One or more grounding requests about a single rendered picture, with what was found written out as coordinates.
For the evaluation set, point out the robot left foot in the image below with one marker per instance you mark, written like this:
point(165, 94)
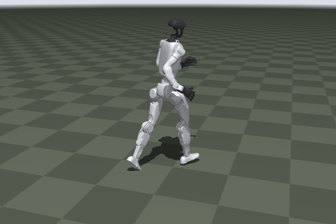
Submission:
point(133, 162)

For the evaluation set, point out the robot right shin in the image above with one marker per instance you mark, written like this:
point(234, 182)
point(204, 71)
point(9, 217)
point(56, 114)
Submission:
point(185, 138)

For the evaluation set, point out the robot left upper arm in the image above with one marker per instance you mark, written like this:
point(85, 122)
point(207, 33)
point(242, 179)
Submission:
point(158, 56)

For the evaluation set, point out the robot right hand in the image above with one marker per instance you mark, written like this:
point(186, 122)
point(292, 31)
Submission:
point(188, 92)

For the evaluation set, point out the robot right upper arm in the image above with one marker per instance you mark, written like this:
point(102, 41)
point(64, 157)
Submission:
point(177, 54)

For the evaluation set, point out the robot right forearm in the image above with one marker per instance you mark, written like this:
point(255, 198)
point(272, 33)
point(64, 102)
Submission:
point(172, 81)

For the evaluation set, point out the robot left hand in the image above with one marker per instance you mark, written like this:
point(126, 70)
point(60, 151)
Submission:
point(187, 62)

